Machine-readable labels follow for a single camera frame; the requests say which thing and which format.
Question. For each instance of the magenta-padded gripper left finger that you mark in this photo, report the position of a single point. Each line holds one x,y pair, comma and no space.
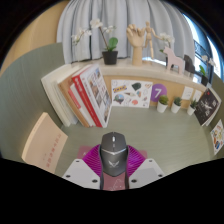
78,173

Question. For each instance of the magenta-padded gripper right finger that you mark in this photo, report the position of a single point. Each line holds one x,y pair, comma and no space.
148,172

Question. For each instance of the grey computer mouse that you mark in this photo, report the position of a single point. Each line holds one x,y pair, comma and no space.
114,155

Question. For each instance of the small succulent in white pot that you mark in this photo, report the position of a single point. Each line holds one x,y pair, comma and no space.
162,107
175,108
190,110

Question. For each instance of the red and white book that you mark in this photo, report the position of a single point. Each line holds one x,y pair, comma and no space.
83,103

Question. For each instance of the tan covered book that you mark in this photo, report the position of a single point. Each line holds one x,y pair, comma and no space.
71,103

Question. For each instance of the colourful food sticker sheet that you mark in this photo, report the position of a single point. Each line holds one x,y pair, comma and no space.
218,136

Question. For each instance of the white doodle sticker sheet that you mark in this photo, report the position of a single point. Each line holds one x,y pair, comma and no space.
131,93

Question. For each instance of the purple round number sign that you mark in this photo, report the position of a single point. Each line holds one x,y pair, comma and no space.
157,90

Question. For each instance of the dark book with red corner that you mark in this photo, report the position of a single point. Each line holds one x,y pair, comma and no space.
206,106

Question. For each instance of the grey-green desk partition panel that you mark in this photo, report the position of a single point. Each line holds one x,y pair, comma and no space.
23,86
220,100

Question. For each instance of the dark wooden horse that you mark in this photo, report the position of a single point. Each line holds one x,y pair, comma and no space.
190,65

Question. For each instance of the pink wooden horse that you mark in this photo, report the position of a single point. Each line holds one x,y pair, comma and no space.
175,60

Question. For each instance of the wooden hand model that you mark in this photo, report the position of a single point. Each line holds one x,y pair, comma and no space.
136,40

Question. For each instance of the dark-framed window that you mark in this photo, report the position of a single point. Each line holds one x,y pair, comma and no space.
203,43

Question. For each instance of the grey pleated curtain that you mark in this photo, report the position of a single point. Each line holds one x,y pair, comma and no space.
116,13

